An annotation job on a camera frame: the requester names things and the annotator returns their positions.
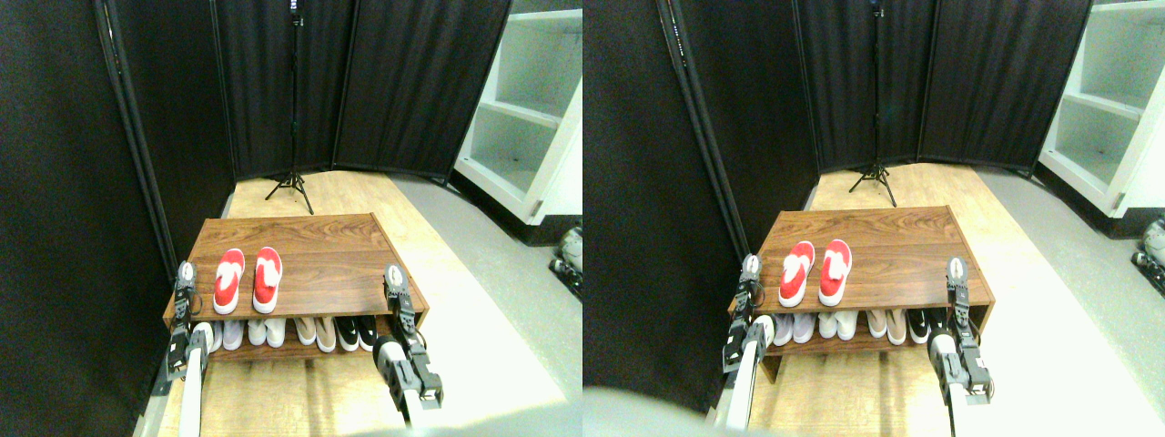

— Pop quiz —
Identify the red shoe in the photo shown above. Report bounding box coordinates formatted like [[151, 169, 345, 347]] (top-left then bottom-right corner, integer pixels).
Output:
[[213, 248, 247, 316], [818, 239, 854, 308], [779, 240, 816, 309], [252, 247, 284, 315]]

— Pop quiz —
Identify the brown shoe rack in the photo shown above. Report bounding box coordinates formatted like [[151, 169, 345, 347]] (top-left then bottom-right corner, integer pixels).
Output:
[[163, 214, 430, 365], [728, 206, 996, 385]]

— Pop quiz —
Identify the grey curtain stand foot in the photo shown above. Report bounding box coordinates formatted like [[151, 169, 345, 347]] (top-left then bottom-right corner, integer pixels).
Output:
[[135, 362, 177, 437]]

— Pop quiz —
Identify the black curtain stand pole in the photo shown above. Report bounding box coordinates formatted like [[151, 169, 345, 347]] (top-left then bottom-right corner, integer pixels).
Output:
[[95, 0, 180, 285], [657, 0, 756, 274]]

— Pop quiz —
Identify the grey and black device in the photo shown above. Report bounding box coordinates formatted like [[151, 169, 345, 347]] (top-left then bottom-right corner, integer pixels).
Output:
[[548, 223, 583, 303], [1130, 218, 1165, 300]]

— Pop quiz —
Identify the white shelf unit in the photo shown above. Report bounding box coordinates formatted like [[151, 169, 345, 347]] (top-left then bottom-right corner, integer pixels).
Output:
[[1036, 0, 1165, 219], [452, 0, 583, 227]]

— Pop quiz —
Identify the black tripod stand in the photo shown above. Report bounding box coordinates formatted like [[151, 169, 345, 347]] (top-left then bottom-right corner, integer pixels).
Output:
[[848, 0, 898, 209], [265, 0, 315, 217]]

